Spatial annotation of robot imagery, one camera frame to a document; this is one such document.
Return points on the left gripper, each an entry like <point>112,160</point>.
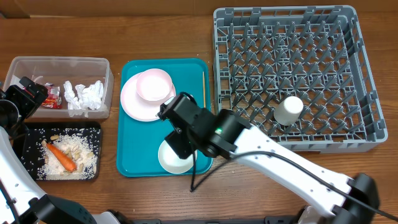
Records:
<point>29,104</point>

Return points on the red snack wrapper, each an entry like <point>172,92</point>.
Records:
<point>54,100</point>

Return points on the white tissue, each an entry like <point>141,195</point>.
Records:
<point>70,97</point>
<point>90,98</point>

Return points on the orange carrot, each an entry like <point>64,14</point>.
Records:
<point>65,161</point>

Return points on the food scraps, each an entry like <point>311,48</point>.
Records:
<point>82,145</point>

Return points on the pink bowl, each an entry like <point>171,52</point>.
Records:
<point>154,84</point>

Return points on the white paper cup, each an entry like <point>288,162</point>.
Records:
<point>288,111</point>

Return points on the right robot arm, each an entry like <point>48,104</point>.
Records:
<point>336,197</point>

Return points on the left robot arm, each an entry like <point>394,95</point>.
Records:
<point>22,200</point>

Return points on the grey dishwasher rack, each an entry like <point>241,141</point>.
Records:
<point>265,54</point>

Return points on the clear plastic bin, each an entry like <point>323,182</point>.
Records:
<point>58,70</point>

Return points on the black plastic tray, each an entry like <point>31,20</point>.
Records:
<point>19,143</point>

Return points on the teal serving tray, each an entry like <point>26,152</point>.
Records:
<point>138,141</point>

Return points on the white bowl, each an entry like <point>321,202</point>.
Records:
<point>171,162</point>

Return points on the wooden chopstick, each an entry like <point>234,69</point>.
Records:
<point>204,89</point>

